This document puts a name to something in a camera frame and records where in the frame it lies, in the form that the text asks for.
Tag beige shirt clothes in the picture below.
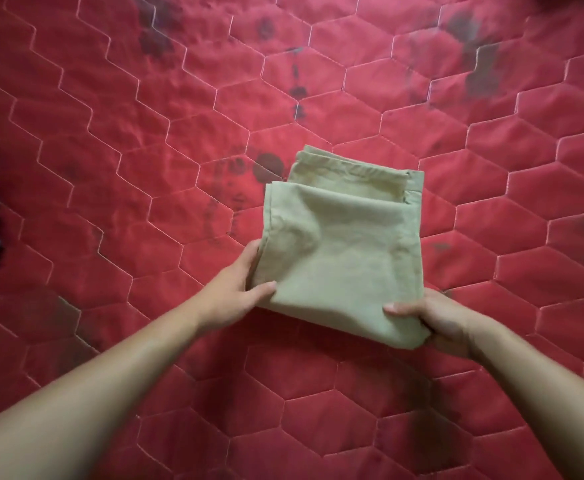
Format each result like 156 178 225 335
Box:
251 144 432 352

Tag red quilted mattress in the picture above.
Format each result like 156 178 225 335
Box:
0 0 584 480

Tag person's right hand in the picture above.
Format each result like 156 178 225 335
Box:
383 287 498 363

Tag person's left hand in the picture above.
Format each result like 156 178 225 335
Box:
191 239 278 337

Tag person's left forearm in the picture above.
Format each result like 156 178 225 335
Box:
0 299 215 480

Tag person's right forearm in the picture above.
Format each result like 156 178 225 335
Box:
470 324 584 480

